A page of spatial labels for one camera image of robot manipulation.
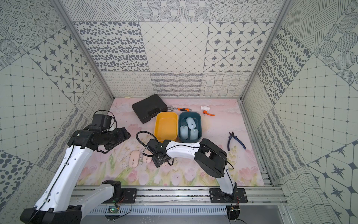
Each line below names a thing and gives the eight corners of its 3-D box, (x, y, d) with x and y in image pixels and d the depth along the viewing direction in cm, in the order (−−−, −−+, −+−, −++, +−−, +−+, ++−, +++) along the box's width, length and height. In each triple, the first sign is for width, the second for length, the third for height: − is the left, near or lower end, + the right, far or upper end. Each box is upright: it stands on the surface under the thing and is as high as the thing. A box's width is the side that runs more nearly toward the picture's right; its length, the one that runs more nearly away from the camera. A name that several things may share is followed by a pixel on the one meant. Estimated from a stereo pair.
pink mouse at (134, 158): (128, 167, 86) (126, 166, 84) (132, 152, 92) (131, 150, 91) (137, 167, 86) (136, 166, 84) (141, 152, 92) (140, 150, 91)
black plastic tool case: (143, 125, 104) (142, 122, 101) (132, 107, 115) (130, 104, 112) (169, 111, 112) (168, 108, 109) (156, 96, 123) (156, 93, 120)
